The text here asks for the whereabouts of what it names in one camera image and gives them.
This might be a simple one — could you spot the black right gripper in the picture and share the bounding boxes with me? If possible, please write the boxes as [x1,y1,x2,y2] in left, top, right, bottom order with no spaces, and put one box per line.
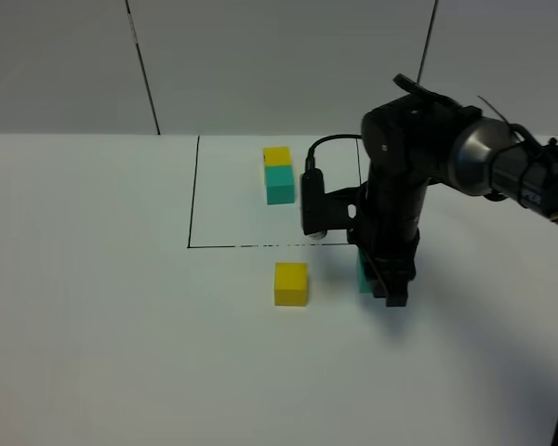
[347,178,428,307]

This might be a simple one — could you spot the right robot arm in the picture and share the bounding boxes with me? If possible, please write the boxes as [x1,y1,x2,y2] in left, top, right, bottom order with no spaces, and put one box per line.
[348,74,558,307]

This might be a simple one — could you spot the teal template block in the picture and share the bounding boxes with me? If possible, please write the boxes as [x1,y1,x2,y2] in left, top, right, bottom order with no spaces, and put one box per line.
[265,164,295,205]

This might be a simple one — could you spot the yellow template block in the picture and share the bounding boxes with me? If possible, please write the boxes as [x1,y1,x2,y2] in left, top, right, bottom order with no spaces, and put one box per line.
[263,146,292,167]

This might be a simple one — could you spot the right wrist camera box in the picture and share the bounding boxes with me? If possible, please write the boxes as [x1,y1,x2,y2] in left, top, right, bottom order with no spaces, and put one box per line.
[299,169,354,240]

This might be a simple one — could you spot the black right camera cable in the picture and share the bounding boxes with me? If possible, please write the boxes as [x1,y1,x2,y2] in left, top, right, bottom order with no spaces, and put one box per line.
[304,134,364,174]

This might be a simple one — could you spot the black cable tie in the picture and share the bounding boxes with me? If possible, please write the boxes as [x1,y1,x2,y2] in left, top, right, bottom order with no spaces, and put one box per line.
[477,95,513,129]

